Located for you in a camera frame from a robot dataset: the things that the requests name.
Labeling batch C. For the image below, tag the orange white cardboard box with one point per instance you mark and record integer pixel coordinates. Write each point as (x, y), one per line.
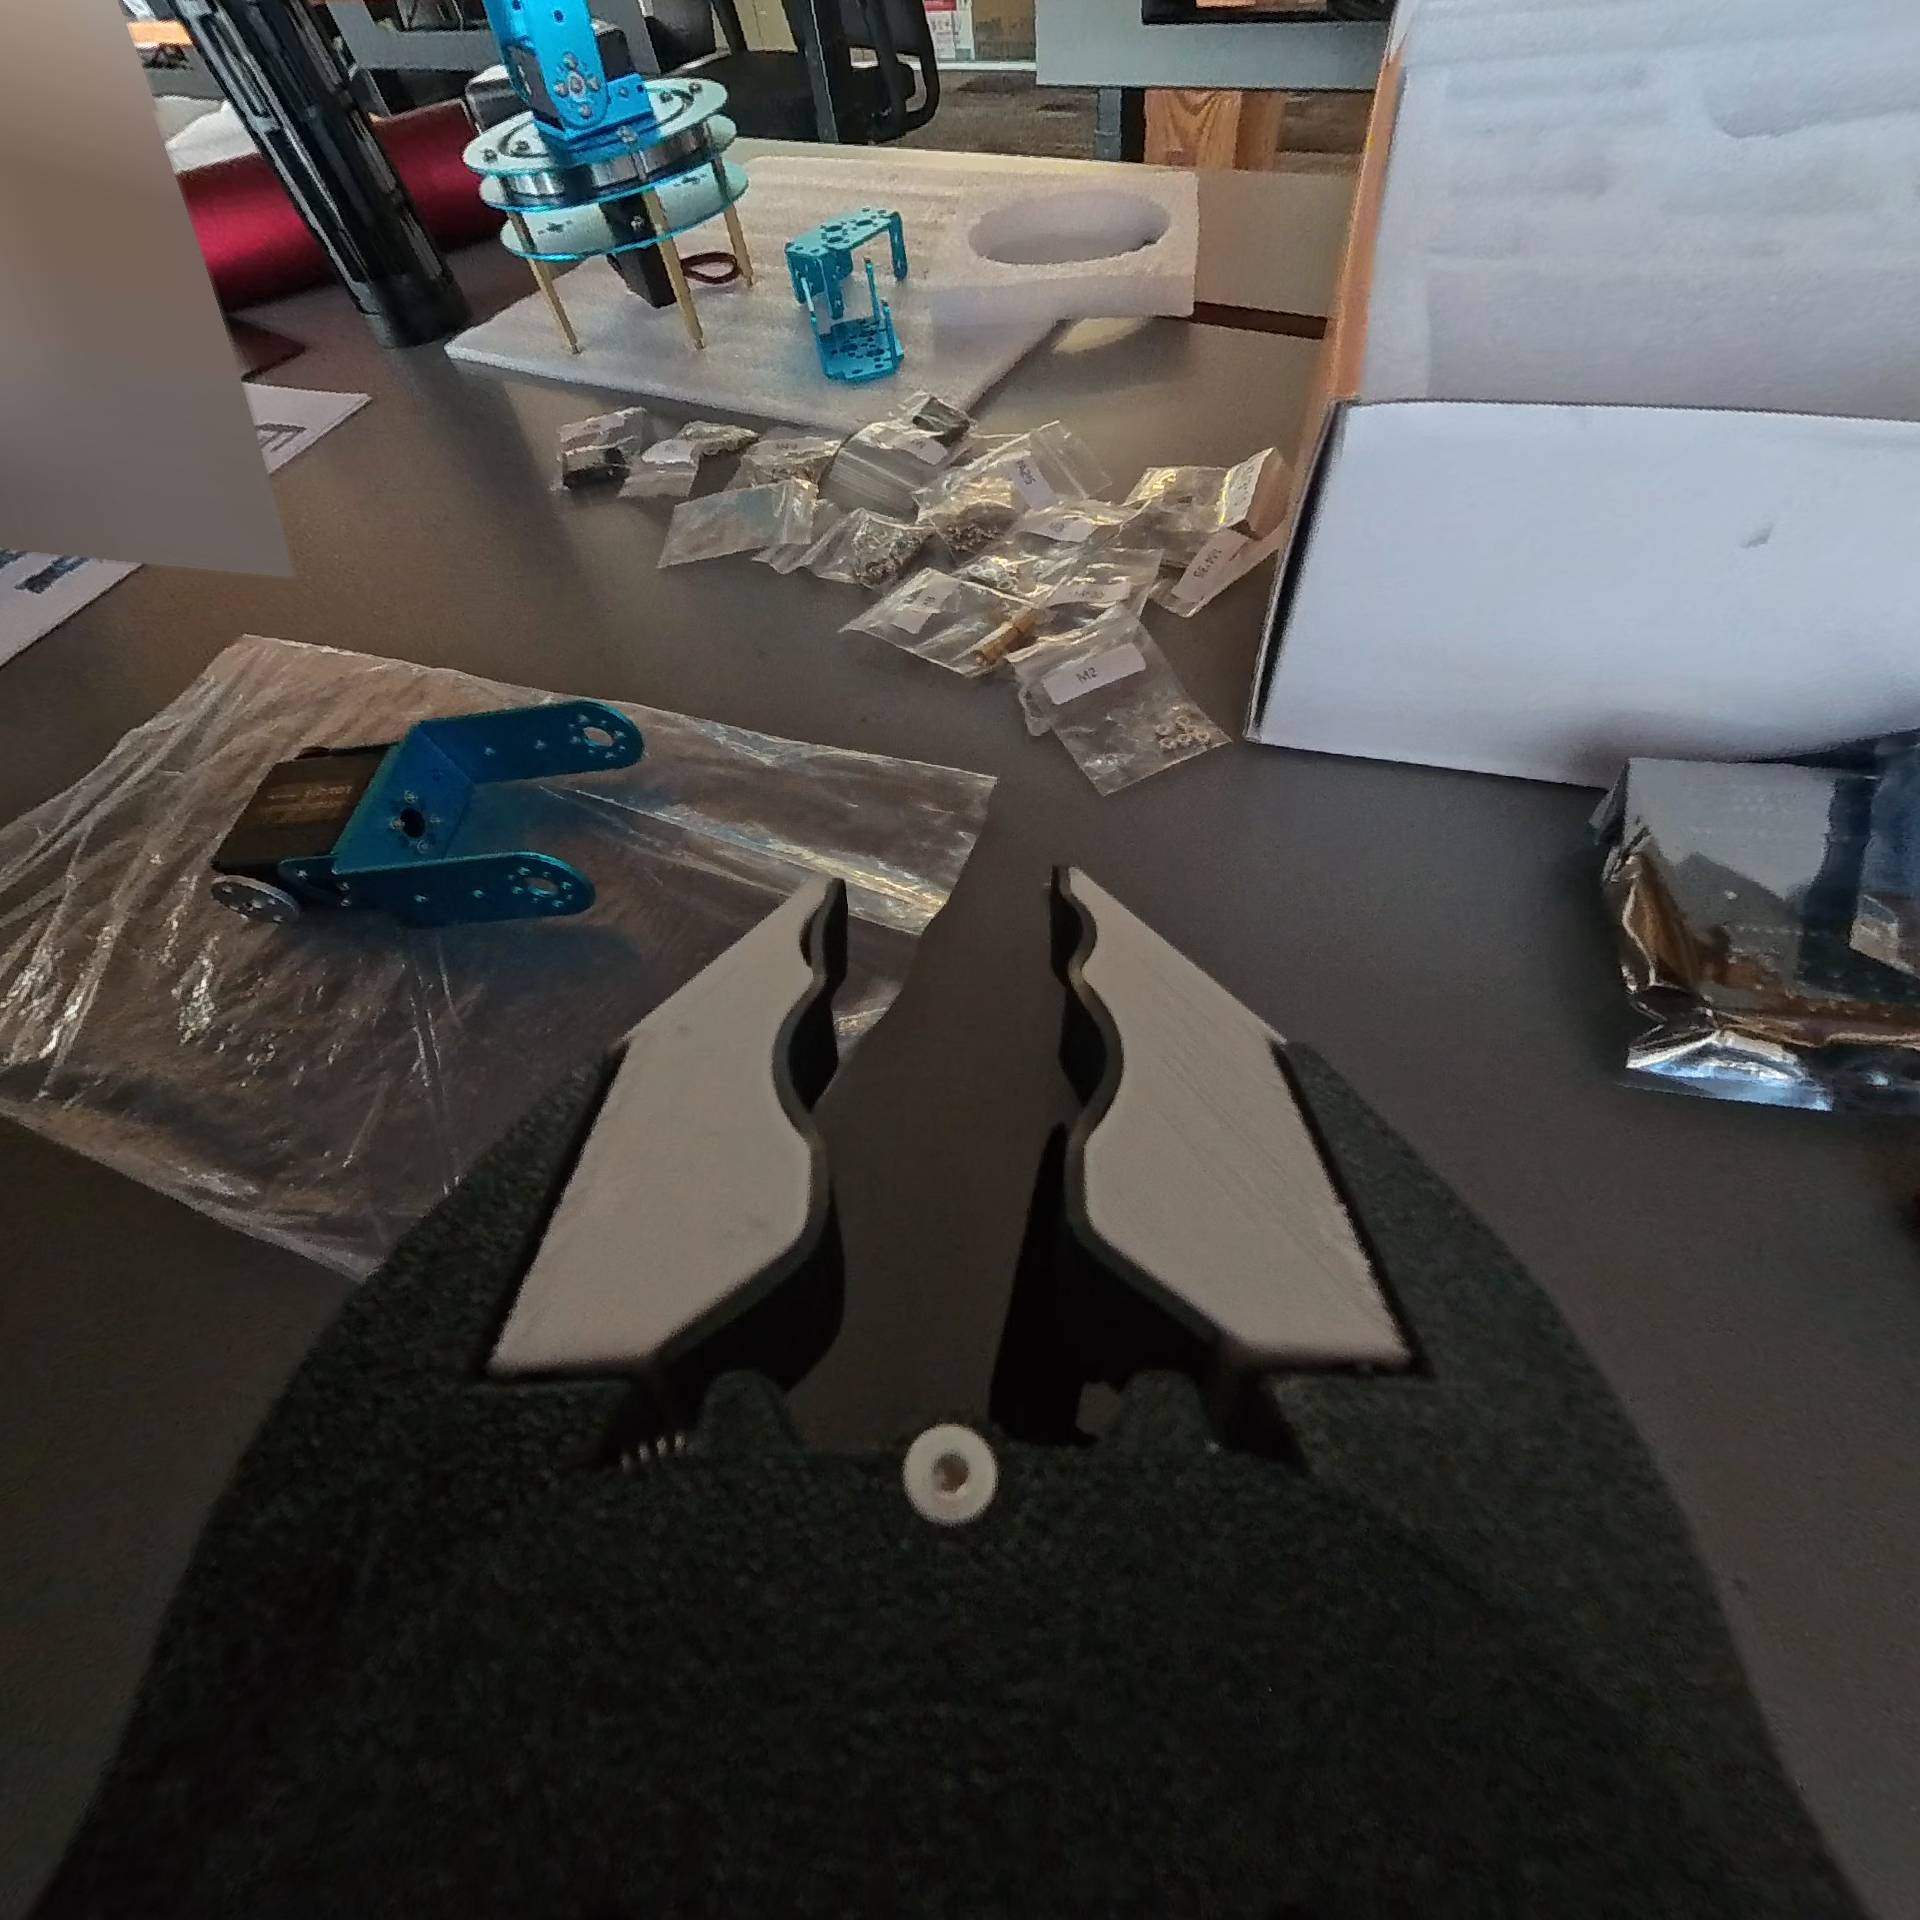
(1576, 599)

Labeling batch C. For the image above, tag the open instruction manual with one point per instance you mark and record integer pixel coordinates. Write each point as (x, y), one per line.
(306, 423)

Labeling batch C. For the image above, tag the black office chair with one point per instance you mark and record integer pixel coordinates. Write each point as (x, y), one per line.
(840, 61)

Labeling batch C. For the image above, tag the large clear plastic bag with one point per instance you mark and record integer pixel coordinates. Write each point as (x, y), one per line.
(225, 1051)

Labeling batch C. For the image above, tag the red metal tube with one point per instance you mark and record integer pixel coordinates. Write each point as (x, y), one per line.
(253, 226)

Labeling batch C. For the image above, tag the pile of small screw bags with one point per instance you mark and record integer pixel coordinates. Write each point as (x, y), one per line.
(930, 525)

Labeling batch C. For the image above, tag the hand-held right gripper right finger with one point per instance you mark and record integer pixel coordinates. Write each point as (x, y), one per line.
(1214, 1186)

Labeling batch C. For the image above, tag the blue robot arm base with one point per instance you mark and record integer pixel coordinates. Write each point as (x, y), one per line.
(600, 136)

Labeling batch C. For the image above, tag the white foam sheet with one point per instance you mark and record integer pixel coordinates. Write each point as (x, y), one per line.
(1019, 316)

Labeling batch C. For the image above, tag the black cylinder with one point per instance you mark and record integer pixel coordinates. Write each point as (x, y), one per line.
(330, 181)

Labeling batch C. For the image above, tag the silver antistatic bag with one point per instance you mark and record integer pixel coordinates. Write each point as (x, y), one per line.
(1755, 931)

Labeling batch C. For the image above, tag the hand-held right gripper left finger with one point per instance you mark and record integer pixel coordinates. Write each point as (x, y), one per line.
(675, 1186)

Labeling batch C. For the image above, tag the blue bracket with black servo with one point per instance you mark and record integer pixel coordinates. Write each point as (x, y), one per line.
(451, 811)

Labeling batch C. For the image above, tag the small blue bracket frame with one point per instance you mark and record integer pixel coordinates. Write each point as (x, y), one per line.
(840, 247)

